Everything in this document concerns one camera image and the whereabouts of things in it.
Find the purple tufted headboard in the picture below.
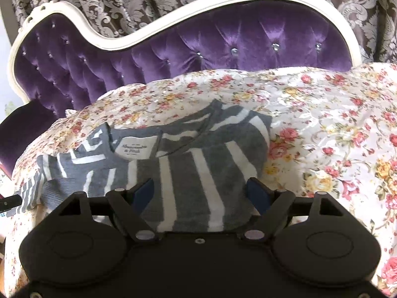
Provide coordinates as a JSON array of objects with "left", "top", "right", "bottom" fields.
[{"left": 1, "top": 0, "right": 362, "bottom": 175}]

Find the grey white striped sweater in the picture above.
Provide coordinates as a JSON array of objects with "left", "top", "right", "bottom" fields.
[{"left": 11, "top": 100, "right": 272, "bottom": 232}]

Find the floral bed cover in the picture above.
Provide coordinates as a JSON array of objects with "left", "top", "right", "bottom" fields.
[{"left": 12, "top": 63, "right": 396, "bottom": 297}]

